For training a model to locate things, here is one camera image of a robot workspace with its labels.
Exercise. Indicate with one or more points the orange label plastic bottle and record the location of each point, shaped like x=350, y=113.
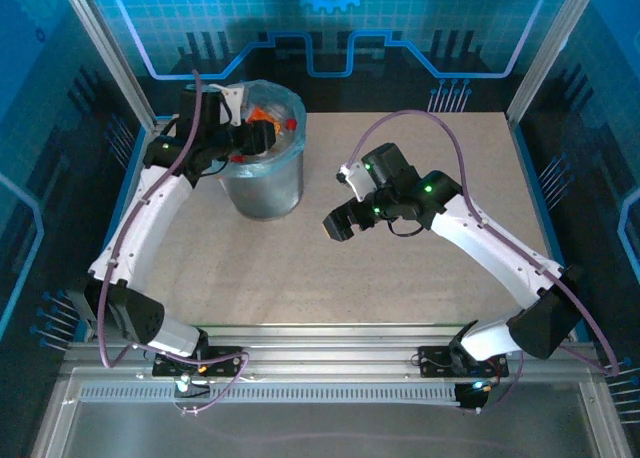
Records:
x=260, y=114

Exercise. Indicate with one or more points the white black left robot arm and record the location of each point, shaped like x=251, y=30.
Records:
x=150, y=218

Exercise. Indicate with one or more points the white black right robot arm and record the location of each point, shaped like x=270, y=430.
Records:
x=500, y=248

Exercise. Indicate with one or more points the grey plastic bin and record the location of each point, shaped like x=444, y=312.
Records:
x=265, y=193

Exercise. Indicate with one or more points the clear bottle red cap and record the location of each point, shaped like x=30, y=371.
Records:
x=237, y=158

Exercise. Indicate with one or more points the grey metal tray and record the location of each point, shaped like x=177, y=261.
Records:
x=325, y=433

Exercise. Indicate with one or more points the small black electronics module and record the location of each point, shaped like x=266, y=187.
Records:
x=186, y=385
x=472, y=397

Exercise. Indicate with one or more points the aluminium frame post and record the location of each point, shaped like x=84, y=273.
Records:
x=112, y=58
x=550, y=53

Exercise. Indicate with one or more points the wide aluminium frame rail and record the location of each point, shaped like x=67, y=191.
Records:
x=325, y=348

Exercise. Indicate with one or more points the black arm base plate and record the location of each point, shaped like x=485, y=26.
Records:
x=435, y=370
x=161, y=368

